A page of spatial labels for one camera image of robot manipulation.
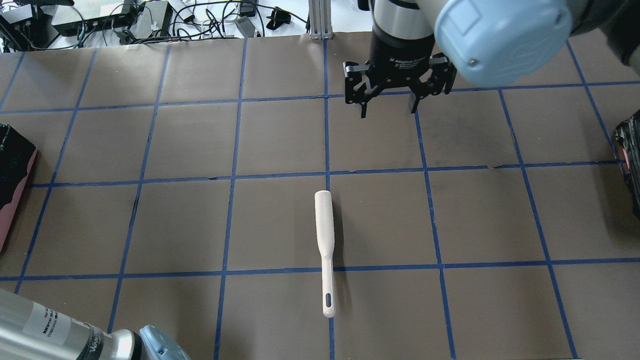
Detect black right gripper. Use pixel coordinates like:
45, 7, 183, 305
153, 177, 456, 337
343, 27, 457, 119

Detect white hand brush black bristles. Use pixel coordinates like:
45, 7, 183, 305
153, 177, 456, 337
314, 190, 336, 319

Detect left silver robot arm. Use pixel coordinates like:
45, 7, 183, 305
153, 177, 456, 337
0, 289, 191, 360

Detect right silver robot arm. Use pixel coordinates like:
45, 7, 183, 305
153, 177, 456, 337
343, 0, 639, 117

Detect black trash bag bin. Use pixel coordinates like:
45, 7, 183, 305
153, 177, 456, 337
612, 111, 640, 218

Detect pink bin with black bag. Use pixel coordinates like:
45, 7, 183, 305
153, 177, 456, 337
0, 123, 38, 248

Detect aluminium frame post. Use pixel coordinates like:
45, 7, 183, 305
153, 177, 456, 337
307, 0, 334, 40

